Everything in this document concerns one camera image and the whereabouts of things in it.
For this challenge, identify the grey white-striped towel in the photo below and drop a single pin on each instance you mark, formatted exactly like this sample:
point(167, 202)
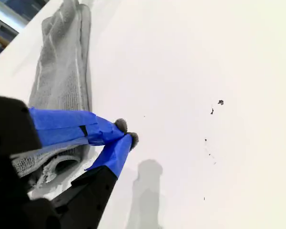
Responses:
point(62, 71)

